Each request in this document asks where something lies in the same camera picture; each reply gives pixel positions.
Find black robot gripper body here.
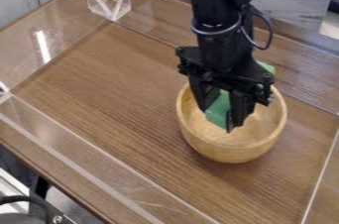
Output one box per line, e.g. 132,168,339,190
175,19,276,107

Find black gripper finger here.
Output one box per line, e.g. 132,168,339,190
227,90,255,133
189,77,220,112

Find black cable under table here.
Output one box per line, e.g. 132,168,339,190
0,195,54,224

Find clear acrylic corner bracket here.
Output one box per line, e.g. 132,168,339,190
85,0,131,22

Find green rectangular block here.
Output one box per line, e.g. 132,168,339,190
204,59,275,131

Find brown wooden bowl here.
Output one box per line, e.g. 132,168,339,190
176,83,287,164

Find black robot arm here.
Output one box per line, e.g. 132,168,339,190
176,0,275,131

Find black metal table leg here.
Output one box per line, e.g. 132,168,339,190
28,176,76,224

